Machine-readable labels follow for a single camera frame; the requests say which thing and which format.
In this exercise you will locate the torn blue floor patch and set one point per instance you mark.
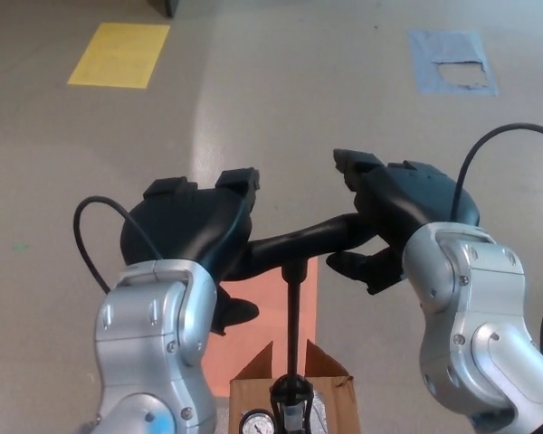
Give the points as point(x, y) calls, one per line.
point(430, 50)

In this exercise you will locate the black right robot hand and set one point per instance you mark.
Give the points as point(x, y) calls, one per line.
point(412, 194)

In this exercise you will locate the orange floor patch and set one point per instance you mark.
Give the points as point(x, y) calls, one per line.
point(271, 307)

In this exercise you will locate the black floor air pump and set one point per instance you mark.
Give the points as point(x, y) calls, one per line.
point(298, 244)

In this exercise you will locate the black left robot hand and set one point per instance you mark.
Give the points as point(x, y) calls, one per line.
point(185, 226)

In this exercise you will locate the brown cardboard box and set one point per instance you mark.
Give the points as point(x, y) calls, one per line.
point(337, 407)

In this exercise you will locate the yellow floor patch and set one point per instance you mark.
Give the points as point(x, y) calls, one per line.
point(117, 56)

